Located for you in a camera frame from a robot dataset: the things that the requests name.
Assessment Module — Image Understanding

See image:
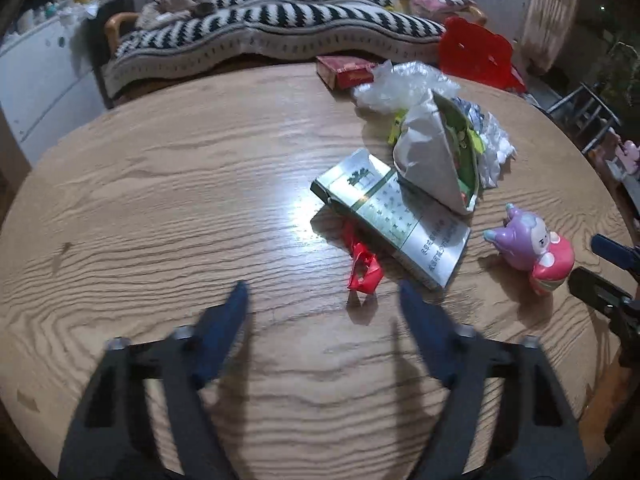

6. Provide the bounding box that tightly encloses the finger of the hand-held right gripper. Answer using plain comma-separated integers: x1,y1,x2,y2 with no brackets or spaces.
567,266,640,317
590,234,640,273

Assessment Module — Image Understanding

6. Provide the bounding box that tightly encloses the white cabinet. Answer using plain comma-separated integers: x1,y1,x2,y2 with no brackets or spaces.
0,10,110,163

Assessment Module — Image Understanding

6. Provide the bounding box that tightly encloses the black white striped blanket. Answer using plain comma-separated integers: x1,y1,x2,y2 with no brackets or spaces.
102,0,448,98

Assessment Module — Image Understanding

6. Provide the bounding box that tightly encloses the wicker chair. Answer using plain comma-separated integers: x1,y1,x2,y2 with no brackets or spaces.
521,0,584,72

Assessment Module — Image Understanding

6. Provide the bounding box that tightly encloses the red cardboard box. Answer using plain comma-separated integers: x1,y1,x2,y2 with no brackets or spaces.
316,55,376,91

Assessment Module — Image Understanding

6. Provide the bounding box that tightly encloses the red wrapper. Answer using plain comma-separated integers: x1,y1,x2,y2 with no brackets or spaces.
342,220,384,295

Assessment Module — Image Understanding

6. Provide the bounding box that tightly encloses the metal rack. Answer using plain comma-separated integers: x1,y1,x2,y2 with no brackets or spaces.
546,82,622,155

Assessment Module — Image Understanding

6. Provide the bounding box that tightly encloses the pink toy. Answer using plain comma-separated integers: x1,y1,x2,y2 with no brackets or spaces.
614,140,640,177

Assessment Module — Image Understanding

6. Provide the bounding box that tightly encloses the beige plush toy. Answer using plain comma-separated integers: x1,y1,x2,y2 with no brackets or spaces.
135,0,217,30

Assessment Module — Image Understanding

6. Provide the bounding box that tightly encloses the red plastic chair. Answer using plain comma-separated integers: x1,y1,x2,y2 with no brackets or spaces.
438,16,527,94

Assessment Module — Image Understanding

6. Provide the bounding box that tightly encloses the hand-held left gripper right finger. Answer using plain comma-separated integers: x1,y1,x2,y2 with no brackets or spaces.
399,280,588,480

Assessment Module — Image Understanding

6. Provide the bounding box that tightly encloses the clear plastic bag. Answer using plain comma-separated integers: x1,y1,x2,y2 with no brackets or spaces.
351,60,460,114

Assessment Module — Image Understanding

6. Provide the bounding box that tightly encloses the crumpled white wrapper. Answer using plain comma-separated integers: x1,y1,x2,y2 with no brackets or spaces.
450,97,517,190

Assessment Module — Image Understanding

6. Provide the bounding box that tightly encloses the purple pink toy figure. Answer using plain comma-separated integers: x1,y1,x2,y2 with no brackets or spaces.
482,203,576,297

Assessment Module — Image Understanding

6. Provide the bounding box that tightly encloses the green snack bag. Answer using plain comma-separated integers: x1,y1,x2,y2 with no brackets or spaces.
392,88,482,216

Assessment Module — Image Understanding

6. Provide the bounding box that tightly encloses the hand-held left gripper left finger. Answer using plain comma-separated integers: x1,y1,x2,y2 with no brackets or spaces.
57,281,250,480

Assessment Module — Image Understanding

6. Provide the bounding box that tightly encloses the silver green carton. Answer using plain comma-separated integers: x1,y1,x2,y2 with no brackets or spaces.
310,149,472,291

